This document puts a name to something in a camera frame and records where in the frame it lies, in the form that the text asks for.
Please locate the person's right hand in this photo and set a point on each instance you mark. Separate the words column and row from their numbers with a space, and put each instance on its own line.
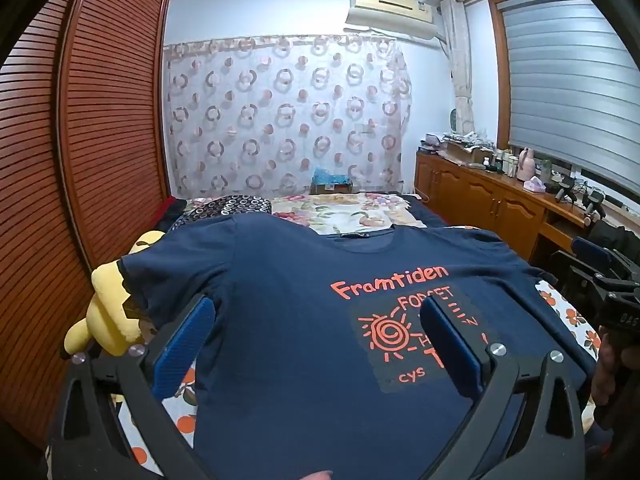
column 606, row 375

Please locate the floral blanket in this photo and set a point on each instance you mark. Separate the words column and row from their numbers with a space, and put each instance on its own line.
column 340, row 212

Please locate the white air conditioner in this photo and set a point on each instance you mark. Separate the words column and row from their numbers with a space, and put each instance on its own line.
column 390, row 10

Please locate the pink tissue pack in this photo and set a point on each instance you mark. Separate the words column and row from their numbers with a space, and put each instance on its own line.
column 535, row 185

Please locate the open cardboard box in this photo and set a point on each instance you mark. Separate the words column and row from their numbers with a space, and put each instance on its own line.
column 467, row 152

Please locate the wooden sideboard cabinet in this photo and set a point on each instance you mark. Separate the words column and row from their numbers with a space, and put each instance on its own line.
column 480, row 200

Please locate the dark red and black cloth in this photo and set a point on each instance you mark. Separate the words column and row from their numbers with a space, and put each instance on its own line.
column 170, row 212

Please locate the black bag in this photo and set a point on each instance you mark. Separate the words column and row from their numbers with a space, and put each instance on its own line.
column 615, row 237

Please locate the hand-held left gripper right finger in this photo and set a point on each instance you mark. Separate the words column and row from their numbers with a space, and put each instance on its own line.
column 450, row 345

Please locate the beige tied curtain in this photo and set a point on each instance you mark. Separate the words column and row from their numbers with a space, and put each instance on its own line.
column 460, row 60

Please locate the grey window blind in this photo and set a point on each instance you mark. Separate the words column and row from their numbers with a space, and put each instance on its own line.
column 565, row 75

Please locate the wooden window frame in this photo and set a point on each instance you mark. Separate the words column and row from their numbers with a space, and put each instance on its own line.
column 497, row 85

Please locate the wooden louvered wardrobe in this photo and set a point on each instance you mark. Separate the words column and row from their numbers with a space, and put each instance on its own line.
column 100, row 110

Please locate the navy blanket with red edge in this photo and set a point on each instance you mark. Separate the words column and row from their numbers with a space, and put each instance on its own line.
column 425, row 212

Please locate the sheer circle-patterned curtain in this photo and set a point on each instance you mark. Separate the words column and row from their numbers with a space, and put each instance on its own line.
column 280, row 110

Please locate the navy T-shirt with orange print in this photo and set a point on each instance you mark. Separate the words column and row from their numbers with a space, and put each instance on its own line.
column 280, row 310

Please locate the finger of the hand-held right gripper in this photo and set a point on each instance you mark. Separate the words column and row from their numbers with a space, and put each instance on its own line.
column 575, row 275
column 595, row 252

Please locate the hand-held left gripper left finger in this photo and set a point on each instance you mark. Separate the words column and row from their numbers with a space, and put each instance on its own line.
column 182, row 342

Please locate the yellow plush toy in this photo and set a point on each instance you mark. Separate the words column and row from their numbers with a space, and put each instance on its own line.
column 107, row 310

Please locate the dark circle-patterned pillow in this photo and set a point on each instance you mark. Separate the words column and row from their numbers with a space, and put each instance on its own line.
column 235, row 206

